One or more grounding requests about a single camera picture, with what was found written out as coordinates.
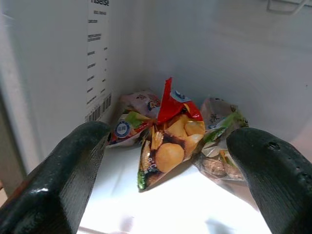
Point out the red yellow snack bag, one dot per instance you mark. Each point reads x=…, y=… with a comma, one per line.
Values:
x=170, y=146

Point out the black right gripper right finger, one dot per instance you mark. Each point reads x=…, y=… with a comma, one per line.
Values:
x=280, y=185

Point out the white pink snack bag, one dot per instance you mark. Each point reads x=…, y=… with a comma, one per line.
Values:
x=131, y=122

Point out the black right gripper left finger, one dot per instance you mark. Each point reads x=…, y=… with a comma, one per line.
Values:
x=53, y=185

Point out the clear food bag green print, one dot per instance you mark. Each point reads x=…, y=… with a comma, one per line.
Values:
x=217, y=122

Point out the white spec label sticker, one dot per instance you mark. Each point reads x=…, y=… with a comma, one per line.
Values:
x=97, y=61

